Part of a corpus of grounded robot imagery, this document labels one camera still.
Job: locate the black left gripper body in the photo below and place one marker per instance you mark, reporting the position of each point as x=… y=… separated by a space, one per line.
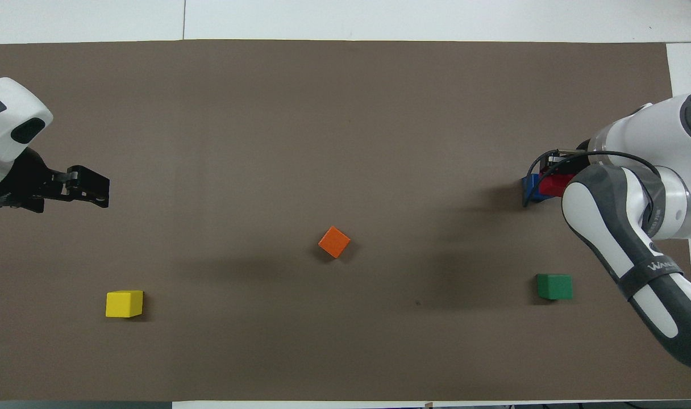
x=27 y=182

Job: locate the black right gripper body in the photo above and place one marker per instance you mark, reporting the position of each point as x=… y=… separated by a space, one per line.
x=575 y=161

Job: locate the red cube block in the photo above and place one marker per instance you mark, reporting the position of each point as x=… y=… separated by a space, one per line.
x=556 y=184

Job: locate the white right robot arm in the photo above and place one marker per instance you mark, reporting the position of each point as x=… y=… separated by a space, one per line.
x=664 y=136

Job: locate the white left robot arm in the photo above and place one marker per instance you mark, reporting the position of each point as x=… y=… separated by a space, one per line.
x=10 y=108

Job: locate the blue cube block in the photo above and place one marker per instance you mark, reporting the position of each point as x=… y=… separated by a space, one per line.
x=532 y=190

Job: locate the yellow cube block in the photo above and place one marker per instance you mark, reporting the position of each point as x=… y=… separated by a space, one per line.
x=124 y=303

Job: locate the green cube block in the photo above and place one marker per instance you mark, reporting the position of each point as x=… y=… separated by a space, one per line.
x=554 y=286

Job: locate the orange cube block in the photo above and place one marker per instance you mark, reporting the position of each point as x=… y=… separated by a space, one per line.
x=334 y=242

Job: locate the brown table mat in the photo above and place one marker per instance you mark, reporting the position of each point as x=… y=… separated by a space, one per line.
x=345 y=113

